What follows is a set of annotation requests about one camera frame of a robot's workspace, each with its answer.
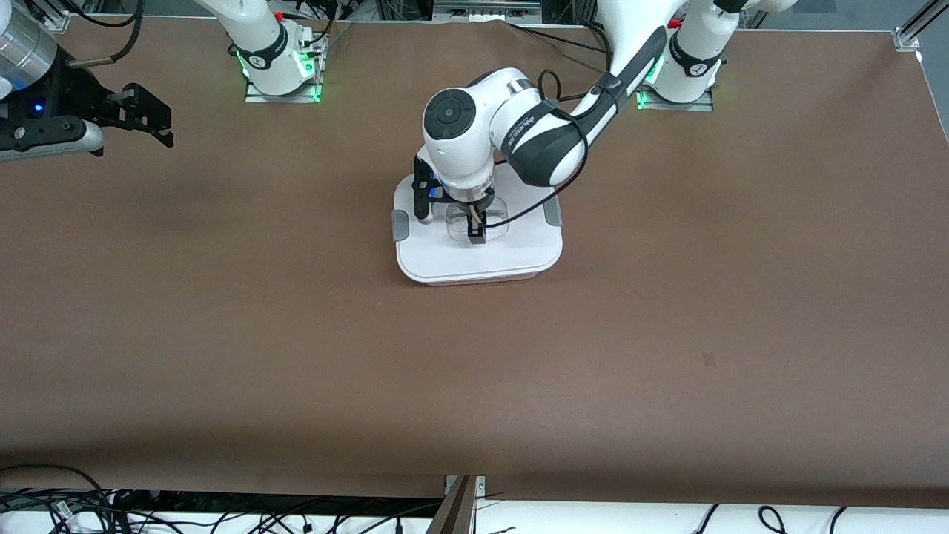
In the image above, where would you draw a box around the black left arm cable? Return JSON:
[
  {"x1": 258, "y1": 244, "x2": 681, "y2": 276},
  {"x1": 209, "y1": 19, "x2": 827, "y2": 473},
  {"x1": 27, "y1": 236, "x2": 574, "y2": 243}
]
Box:
[{"x1": 482, "y1": 69, "x2": 616, "y2": 229}]

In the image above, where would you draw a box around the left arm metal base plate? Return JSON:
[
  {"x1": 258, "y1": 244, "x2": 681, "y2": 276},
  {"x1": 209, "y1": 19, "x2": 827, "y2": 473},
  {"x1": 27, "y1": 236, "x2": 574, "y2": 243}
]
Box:
[{"x1": 636, "y1": 41, "x2": 714, "y2": 112}]

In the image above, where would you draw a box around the brown wooden beam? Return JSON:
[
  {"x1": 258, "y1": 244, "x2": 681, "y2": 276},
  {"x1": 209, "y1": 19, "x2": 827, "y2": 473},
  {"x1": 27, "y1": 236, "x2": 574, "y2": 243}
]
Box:
[{"x1": 426, "y1": 475, "x2": 477, "y2": 534}]

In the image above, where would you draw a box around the white plastic box lid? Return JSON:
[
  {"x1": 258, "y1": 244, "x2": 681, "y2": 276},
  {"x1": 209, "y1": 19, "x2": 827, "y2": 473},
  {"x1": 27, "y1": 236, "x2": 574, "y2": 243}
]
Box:
[{"x1": 391, "y1": 172, "x2": 564, "y2": 286}]

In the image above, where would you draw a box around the tangle of black cables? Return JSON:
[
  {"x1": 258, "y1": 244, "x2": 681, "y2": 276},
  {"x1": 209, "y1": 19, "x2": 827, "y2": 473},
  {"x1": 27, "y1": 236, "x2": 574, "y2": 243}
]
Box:
[{"x1": 0, "y1": 464, "x2": 446, "y2": 534}]

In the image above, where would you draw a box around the brown table cover sheet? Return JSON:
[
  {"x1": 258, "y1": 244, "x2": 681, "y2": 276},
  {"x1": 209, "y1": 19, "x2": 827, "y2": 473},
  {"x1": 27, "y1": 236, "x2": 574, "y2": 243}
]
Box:
[{"x1": 0, "y1": 15, "x2": 949, "y2": 509}]

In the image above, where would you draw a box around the pink plastic storage box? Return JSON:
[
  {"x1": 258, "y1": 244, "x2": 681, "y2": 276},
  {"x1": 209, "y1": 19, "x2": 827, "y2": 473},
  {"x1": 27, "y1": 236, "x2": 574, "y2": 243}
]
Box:
[{"x1": 415, "y1": 274, "x2": 542, "y2": 287}]

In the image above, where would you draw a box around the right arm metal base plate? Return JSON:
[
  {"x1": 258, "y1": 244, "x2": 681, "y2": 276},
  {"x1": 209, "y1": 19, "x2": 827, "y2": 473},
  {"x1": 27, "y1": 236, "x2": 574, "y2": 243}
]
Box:
[{"x1": 245, "y1": 30, "x2": 327, "y2": 103}]

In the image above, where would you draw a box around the aluminium frame rail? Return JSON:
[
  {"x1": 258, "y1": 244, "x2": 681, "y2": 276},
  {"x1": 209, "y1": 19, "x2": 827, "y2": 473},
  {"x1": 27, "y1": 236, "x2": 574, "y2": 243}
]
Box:
[{"x1": 432, "y1": 0, "x2": 542, "y2": 17}]

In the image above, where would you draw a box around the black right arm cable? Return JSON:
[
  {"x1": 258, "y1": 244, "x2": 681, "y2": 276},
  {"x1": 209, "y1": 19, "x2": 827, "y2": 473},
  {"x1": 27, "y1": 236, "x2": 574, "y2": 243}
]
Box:
[{"x1": 67, "y1": 0, "x2": 145, "y2": 67}]

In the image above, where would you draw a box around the black cable across table edge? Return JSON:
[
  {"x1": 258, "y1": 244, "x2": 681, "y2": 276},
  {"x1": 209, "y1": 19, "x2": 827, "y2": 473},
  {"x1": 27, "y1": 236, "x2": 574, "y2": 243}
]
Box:
[{"x1": 508, "y1": 22, "x2": 610, "y2": 56}]

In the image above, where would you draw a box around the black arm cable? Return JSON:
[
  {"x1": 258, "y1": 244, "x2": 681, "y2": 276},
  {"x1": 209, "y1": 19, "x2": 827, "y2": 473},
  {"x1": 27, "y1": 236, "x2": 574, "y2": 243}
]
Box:
[
  {"x1": 67, "y1": 0, "x2": 145, "y2": 67},
  {"x1": 482, "y1": 69, "x2": 616, "y2": 229}
]

